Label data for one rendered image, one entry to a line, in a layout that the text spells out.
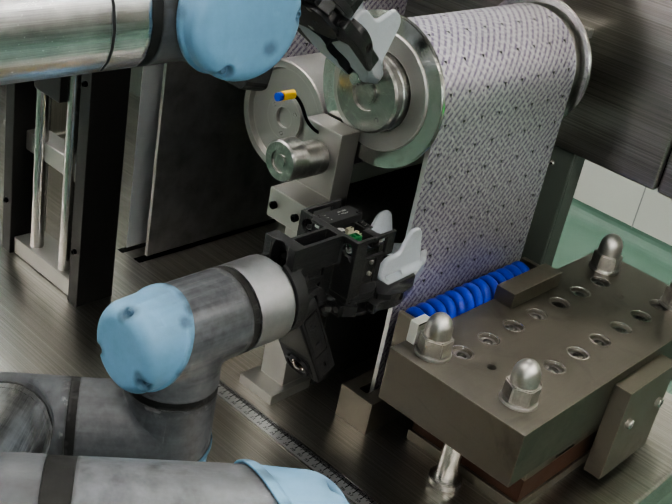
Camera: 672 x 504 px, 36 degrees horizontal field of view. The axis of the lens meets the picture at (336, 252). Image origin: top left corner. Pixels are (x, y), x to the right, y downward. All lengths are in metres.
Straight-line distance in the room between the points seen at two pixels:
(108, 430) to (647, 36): 0.71
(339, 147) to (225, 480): 0.56
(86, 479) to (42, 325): 0.74
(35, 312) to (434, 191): 0.48
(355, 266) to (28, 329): 0.44
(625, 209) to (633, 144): 2.73
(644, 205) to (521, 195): 2.77
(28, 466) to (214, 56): 0.23
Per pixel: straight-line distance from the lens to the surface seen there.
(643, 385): 1.09
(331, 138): 0.99
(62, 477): 0.47
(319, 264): 0.88
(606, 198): 3.98
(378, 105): 0.96
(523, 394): 0.96
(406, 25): 0.95
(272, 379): 1.13
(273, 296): 0.84
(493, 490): 1.06
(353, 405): 1.09
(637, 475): 1.17
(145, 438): 0.85
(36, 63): 0.55
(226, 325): 0.81
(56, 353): 1.15
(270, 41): 0.58
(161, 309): 0.78
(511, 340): 1.06
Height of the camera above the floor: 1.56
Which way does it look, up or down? 28 degrees down
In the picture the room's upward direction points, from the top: 11 degrees clockwise
